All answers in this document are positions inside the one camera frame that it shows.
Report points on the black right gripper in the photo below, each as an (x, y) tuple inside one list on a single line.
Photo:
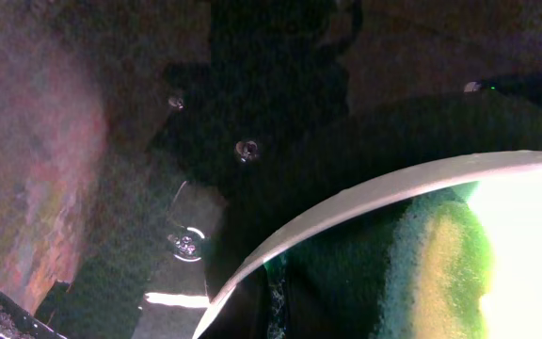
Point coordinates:
[(273, 77)]

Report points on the green sponge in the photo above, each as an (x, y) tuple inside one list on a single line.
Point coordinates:
[(413, 269)]

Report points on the mint plate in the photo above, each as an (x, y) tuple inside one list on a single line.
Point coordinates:
[(381, 191)]

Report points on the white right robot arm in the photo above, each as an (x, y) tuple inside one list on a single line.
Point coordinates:
[(427, 80)]

